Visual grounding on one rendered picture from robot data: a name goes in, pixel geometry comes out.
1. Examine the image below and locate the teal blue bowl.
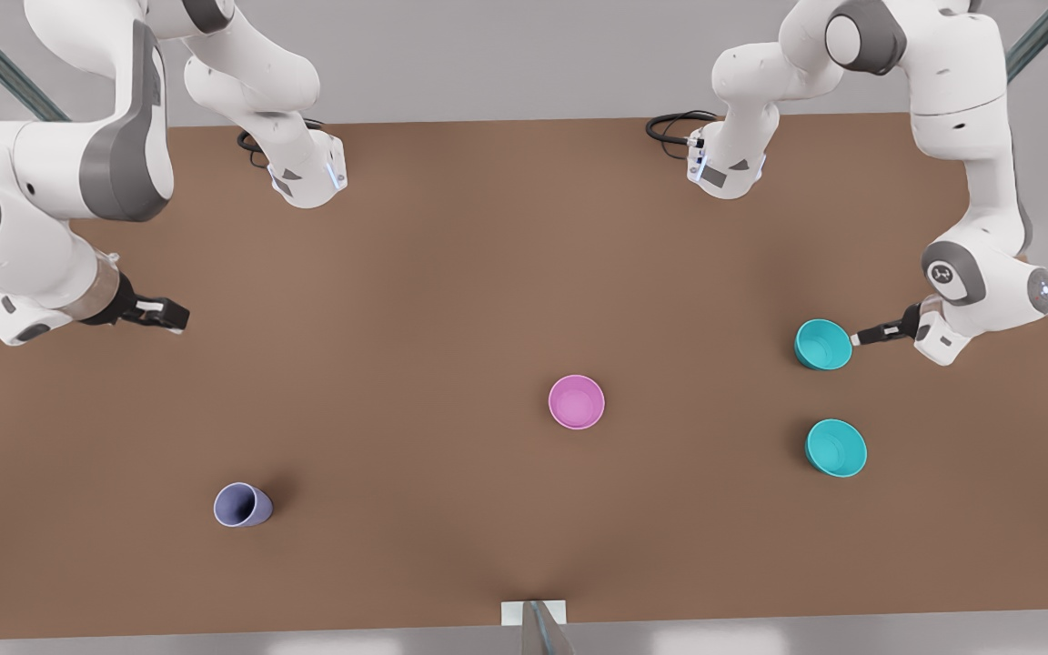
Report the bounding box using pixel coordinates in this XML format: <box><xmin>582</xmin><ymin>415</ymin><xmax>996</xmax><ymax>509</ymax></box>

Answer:
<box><xmin>794</xmin><ymin>318</ymin><xmax>853</xmax><ymax>372</ymax></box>
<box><xmin>805</xmin><ymin>418</ymin><xmax>868</xmax><ymax>479</ymax></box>

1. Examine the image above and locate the pink bowl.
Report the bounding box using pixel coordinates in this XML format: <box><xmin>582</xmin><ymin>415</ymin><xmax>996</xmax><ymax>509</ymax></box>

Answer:
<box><xmin>549</xmin><ymin>374</ymin><xmax>606</xmax><ymax>431</ymax></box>

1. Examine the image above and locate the lavender cup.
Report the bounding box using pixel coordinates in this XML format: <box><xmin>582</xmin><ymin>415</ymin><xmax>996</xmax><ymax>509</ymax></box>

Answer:
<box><xmin>214</xmin><ymin>482</ymin><xmax>274</xmax><ymax>529</ymax></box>

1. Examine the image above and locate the black cable loop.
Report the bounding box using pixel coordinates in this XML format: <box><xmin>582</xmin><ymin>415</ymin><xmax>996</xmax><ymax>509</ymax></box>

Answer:
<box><xmin>645</xmin><ymin>111</ymin><xmax>721</xmax><ymax>164</ymax></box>
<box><xmin>237</xmin><ymin>118</ymin><xmax>327</xmax><ymax>170</ymax></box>

